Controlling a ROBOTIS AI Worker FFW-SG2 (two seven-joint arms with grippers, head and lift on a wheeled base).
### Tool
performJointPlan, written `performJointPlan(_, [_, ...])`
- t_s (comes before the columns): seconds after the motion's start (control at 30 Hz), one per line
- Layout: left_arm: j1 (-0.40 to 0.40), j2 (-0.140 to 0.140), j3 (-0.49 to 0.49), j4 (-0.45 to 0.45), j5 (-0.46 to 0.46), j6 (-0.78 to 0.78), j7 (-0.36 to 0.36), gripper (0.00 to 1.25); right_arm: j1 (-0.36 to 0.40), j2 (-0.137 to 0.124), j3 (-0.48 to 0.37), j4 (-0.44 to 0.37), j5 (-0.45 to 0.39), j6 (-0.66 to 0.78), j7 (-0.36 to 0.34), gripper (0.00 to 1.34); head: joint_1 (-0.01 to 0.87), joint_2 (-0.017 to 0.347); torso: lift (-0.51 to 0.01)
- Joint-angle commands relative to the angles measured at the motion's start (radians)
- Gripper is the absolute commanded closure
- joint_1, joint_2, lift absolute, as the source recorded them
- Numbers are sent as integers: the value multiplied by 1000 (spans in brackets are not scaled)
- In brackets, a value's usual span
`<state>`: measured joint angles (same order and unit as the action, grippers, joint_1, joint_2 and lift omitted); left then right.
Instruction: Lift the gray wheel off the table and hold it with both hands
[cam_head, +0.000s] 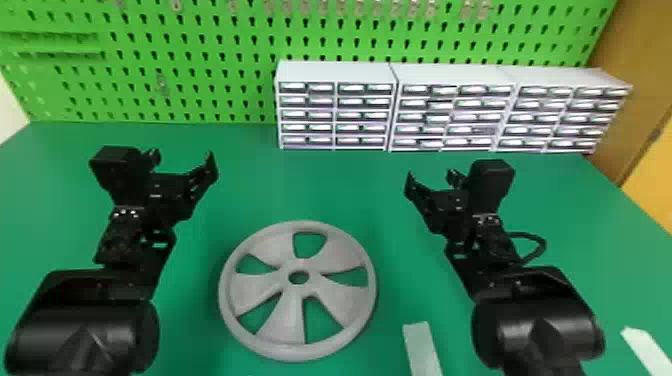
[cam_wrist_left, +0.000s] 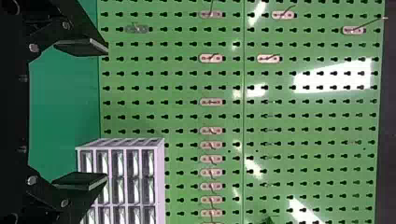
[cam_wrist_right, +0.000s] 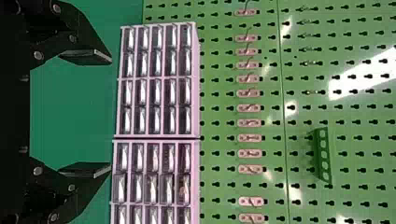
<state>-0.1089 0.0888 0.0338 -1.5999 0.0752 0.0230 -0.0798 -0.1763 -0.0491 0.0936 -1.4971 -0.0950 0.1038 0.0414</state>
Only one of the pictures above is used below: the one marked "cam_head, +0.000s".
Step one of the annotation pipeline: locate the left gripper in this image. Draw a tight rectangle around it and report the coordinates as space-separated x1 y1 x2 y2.
140 147 220 231

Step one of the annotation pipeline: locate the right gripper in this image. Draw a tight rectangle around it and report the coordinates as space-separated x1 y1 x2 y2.
403 168 477 246

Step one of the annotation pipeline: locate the grey wheel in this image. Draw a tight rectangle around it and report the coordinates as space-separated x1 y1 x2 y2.
217 219 379 364

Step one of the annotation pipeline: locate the white drawer cabinet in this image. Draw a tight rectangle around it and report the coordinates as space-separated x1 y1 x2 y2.
273 59 399 152
495 65 634 156
388 62 519 154

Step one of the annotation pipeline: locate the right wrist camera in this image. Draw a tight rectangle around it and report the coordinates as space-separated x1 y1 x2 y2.
465 158 517 217

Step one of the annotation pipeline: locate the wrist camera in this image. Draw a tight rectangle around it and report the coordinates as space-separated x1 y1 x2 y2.
88 145 159 207
465 158 517 217

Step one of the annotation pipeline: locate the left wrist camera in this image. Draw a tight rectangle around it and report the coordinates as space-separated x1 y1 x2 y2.
88 145 159 207

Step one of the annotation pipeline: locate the black cable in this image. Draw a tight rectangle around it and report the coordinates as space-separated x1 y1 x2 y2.
505 230 548 267

